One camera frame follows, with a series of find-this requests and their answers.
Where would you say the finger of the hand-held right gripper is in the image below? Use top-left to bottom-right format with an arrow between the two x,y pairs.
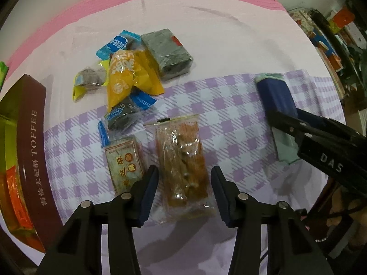
268,109 -> 314,149
297,109 -> 360,139

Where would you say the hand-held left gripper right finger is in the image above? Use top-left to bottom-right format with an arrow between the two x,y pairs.
211,166 -> 329,275

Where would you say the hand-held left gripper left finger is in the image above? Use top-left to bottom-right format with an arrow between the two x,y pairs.
36,165 -> 159,275

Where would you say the navy blue snack packet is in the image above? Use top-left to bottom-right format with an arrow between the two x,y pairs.
255,73 -> 299,165

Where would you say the clear packet of orange snack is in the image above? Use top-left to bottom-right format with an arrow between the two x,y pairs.
143,114 -> 216,224

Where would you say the yellow snack packet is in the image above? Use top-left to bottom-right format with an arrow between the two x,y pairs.
107,49 -> 165,113

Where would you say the brown toffee box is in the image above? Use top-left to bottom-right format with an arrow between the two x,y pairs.
0,74 -> 48,254

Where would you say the tan sesame candy packet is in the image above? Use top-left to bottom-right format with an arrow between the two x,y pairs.
104,136 -> 147,195

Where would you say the blue wrapped dark candy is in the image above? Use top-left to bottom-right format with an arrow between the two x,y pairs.
98,92 -> 157,148
95,30 -> 142,63

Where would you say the pink and purple checked tablecloth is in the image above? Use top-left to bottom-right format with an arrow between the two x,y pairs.
0,0 -> 349,275

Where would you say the floral fabric container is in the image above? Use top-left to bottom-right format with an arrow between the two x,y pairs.
288,9 -> 316,36

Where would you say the orange card box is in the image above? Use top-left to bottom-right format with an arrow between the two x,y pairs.
333,7 -> 353,29

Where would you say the yellow wrapped dark candy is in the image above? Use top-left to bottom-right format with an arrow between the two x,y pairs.
72,66 -> 111,101

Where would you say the dark green wrapped block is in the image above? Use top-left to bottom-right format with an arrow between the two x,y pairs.
141,29 -> 194,81

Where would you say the green box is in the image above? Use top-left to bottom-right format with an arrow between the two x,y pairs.
0,61 -> 10,91

